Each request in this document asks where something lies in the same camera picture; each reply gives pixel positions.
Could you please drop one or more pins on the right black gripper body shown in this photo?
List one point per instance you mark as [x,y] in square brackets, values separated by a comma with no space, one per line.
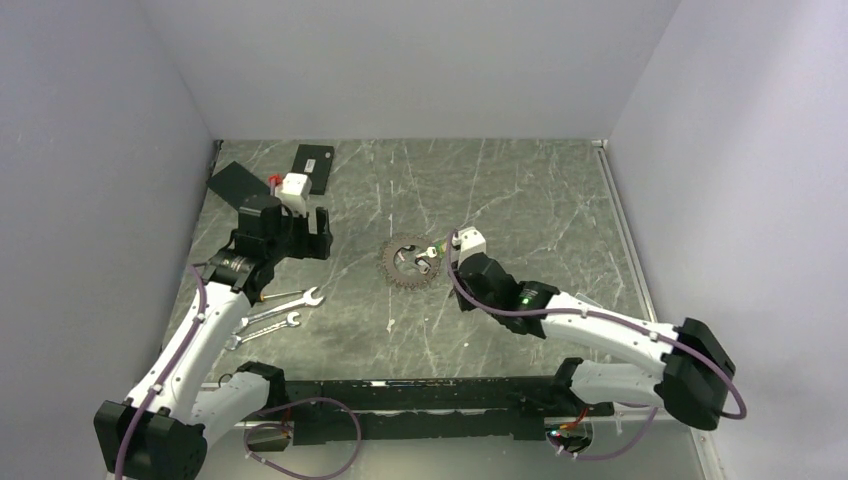
[464,302]

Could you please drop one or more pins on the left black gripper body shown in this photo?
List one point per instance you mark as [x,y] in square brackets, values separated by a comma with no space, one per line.
[298,242]

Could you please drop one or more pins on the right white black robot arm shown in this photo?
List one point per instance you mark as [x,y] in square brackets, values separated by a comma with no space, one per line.
[683,368]

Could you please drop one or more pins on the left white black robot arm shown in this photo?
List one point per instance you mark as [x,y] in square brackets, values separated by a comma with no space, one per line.
[165,425]

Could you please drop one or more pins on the key with green tag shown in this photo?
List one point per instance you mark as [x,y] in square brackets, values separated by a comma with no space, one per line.
[436,250]

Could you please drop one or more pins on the large chrome combination wrench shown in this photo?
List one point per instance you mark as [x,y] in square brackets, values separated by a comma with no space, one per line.
[307,299]

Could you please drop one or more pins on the key with black white tag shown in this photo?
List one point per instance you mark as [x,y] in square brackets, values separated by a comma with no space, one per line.
[422,265]

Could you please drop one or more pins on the black flat box with label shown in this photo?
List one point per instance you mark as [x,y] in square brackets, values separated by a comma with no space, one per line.
[314,161]

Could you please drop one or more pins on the black perforated box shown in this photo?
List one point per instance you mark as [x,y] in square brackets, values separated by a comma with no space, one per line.
[234,184]

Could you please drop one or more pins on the small chrome combination wrench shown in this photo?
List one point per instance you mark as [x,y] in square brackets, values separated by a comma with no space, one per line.
[235,341]

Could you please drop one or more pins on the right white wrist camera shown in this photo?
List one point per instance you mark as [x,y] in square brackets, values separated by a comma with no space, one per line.
[465,243]

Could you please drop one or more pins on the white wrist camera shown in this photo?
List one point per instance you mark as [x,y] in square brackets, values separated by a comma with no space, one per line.
[465,243]
[293,189]

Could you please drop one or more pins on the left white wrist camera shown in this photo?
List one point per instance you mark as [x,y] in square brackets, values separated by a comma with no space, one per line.
[293,189]

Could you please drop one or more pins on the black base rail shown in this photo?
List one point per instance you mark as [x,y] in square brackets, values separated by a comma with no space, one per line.
[521,408]

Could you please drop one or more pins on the aluminium frame rail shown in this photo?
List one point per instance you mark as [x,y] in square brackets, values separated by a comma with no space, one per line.
[643,292]

